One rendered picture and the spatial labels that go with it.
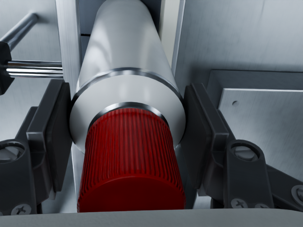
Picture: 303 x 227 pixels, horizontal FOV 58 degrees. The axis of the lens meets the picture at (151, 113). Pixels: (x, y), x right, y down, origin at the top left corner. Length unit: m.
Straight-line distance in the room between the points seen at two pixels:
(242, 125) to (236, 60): 0.08
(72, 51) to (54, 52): 0.15
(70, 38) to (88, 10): 0.08
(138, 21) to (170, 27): 0.06
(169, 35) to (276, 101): 0.17
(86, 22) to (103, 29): 0.10
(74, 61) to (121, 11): 0.05
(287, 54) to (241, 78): 0.07
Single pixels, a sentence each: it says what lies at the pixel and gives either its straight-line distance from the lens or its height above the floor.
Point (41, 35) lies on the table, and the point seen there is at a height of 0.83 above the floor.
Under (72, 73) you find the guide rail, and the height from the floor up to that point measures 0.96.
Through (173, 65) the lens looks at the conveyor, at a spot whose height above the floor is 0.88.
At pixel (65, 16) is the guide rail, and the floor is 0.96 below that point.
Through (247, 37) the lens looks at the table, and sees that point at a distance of 0.35.
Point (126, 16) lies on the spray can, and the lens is 0.18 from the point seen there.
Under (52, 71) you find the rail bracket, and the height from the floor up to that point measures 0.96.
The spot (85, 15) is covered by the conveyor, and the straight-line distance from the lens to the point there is 0.27.
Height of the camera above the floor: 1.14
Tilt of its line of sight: 56 degrees down
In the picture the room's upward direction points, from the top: 170 degrees clockwise
